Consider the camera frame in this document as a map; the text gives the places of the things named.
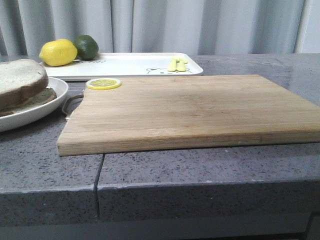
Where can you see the white round plate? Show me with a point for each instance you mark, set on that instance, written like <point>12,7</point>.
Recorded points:
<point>28,116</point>

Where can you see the white bread slice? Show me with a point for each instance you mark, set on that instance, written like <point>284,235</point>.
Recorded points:
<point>20,80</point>

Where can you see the white rectangular tray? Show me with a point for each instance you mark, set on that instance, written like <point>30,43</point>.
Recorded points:
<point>123,64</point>

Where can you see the wooden cutting board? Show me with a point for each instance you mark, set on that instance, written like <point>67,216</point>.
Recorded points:
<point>180,112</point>

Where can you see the lemon slice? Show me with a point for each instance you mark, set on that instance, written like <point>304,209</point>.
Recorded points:
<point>103,83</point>

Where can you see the grey curtain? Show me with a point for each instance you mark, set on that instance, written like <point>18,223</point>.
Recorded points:
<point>194,27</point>

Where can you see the green lime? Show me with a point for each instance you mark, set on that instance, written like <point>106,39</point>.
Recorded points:
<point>87,47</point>

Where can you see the yellow lemon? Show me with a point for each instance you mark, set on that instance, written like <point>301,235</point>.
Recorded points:
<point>58,52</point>

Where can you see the metal cutting board handle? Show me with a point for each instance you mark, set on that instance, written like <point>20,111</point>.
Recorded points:
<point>66,110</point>

